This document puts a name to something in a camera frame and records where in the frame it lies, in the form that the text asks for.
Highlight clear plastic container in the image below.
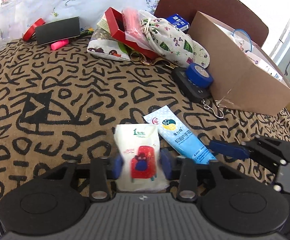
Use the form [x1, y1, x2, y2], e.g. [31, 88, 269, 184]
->
[0, 0, 22, 51]

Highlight brown chair back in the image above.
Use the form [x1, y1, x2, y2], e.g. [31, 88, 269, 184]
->
[154, 0, 269, 47]

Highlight pink item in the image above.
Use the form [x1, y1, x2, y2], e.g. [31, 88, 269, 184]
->
[122, 8, 151, 50]

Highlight black rectangular box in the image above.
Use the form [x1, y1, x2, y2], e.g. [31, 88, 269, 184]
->
[35, 17, 80, 45]

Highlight blue hand cream tube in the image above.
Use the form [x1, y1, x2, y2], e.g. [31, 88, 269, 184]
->
[143, 106, 216, 164]

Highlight gold keyring keys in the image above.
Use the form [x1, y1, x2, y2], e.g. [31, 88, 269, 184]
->
[129, 51, 177, 69]

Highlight letter pattern brown cloth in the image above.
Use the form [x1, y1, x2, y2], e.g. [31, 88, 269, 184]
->
[0, 37, 290, 199]

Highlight white tissue pack red print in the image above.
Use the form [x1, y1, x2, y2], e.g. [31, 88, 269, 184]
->
[114, 124, 168, 192]

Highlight black digital hanging scale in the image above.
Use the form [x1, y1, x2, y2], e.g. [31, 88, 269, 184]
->
[172, 67, 224, 119]

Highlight red gift box lid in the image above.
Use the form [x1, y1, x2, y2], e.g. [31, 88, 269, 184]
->
[105, 7, 159, 60]

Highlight mushroom print cloth pouch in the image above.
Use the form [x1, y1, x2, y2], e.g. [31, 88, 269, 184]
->
[87, 28, 131, 61]

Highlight floral drawstring cloth pouch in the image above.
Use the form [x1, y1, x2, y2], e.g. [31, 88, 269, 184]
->
[137, 10, 196, 68]

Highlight blue small carton box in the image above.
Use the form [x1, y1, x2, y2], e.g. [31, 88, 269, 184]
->
[166, 14, 189, 33]

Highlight red tape roll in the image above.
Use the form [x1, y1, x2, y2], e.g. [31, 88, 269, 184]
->
[22, 18, 45, 42]

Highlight pink highlighter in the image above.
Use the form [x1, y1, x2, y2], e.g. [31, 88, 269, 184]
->
[51, 39, 70, 50]

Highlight blue tape roll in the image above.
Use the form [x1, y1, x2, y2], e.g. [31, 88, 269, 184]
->
[185, 63, 214, 88]

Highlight brown cardboard box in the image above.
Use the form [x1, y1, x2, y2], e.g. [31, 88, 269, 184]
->
[188, 11, 290, 115]

